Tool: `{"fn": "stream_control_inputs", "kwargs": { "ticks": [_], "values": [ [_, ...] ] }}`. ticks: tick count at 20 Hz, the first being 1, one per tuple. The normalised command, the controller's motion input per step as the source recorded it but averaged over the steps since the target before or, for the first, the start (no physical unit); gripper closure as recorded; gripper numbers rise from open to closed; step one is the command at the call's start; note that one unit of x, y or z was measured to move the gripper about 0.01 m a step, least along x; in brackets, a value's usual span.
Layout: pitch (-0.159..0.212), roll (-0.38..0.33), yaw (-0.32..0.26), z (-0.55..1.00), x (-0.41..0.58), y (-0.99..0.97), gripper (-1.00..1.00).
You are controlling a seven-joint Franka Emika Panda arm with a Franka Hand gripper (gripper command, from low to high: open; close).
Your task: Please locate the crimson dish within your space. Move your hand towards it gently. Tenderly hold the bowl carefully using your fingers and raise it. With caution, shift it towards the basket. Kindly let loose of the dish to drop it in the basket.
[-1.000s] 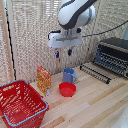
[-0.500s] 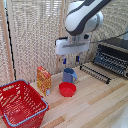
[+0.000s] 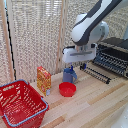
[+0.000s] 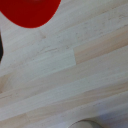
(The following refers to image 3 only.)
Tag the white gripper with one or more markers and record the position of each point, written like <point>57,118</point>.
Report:
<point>78,54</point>

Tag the red bowl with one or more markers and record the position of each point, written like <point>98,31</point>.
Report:
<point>67,89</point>

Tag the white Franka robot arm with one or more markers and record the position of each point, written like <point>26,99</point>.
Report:
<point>87,23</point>

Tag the black dish rack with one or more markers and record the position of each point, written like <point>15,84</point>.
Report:
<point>113,56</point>
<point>95,73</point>

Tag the red shopping basket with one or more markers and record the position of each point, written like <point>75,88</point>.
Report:
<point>20,103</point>

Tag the blue mug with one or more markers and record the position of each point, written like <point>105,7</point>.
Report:
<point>69,75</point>

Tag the red and yellow food box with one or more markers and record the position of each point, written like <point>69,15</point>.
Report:
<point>43,81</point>

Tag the wooden post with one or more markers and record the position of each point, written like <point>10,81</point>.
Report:
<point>7,39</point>

